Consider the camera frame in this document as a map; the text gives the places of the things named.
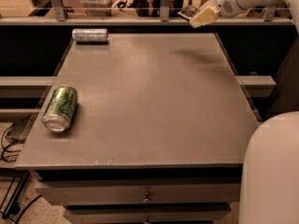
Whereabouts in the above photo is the green soda can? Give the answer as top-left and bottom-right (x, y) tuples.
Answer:
(41, 86), (78, 133)

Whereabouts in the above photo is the black bag on shelf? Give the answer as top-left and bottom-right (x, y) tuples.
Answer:
(132, 0), (184, 17)

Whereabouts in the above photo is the black rxbar chocolate wrapper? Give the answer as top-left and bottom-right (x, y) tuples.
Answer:
(178, 6), (198, 20)

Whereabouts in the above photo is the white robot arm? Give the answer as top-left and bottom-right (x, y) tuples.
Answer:
(190, 0), (299, 224)

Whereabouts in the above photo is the grey drawer cabinet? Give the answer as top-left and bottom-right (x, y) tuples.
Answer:
(14, 32), (278, 224)

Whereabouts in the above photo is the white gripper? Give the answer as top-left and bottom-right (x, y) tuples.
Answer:
(190, 0), (241, 28)

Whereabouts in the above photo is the upper drawer knob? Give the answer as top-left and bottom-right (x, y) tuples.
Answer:
(143, 195), (152, 203)

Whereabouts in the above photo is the grey metal shelf rail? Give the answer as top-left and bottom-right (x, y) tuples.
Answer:
(0, 0), (299, 26)

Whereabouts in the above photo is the silver soda can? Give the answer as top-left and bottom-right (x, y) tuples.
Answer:
(72, 29), (108, 43)

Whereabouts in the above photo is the black cables left floor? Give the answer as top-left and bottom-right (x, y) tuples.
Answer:
(0, 115), (41, 224)

